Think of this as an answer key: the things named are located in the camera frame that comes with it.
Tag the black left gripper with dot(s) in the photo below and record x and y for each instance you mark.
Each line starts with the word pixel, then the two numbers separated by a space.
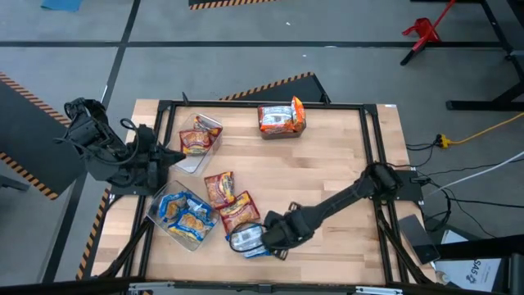
pixel 153 160

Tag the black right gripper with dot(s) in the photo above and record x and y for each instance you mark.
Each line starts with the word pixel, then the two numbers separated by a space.
pixel 288 227

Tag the blue soy sauce ramen pack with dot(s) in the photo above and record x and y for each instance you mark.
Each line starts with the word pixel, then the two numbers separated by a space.
pixel 192 225
pixel 247 239
pixel 172 207

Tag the red ramen pack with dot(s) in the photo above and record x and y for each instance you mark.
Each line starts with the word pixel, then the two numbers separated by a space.
pixel 195 142
pixel 220 190
pixel 240 213
pixel 209 125

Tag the orange chicken ramen pack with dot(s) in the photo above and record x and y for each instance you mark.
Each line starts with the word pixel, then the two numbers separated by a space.
pixel 275 119
pixel 299 114

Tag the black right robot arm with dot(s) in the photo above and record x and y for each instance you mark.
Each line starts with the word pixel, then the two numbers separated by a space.
pixel 344 198

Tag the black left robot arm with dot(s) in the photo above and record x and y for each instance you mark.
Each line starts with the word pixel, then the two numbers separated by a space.
pixel 94 143

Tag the clear plastic bin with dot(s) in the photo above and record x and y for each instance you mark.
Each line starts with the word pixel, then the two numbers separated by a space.
pixel 188 166
pixel 155 213

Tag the black hazard-striped floor mat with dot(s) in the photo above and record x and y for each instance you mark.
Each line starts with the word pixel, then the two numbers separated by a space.
pixel 213 2
pixel 28 135
pixel 286 90

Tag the grey metal leg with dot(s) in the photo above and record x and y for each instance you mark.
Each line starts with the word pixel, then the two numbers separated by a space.
pixel 12 182

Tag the black flat box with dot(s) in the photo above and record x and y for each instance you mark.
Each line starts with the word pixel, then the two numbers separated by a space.
pixel 417 239

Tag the blue floor mat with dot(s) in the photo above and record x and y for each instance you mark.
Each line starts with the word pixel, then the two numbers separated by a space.
pixel 61 4

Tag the white paper with logo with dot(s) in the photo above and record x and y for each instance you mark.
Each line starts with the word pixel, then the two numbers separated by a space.
pixel 471 272

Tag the black stand base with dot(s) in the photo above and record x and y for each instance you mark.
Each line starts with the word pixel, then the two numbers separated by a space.
pixel 483 105

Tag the red floor stand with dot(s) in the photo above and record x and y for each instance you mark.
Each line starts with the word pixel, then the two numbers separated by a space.
pixel 421 30

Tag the camera mount bar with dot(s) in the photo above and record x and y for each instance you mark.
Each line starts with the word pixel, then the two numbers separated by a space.
pixel 264 288

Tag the black aluminium table frame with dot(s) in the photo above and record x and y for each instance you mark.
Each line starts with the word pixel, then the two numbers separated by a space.
pixel 245 105

